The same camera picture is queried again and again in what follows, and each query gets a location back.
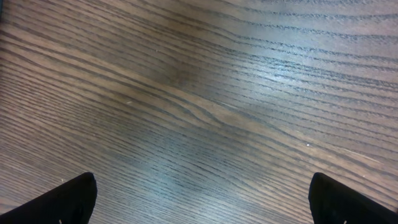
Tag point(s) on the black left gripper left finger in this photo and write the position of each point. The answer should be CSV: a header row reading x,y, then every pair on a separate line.
x,y
72,202

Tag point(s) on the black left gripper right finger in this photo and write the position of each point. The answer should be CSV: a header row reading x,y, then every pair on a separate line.
x,y
333,202

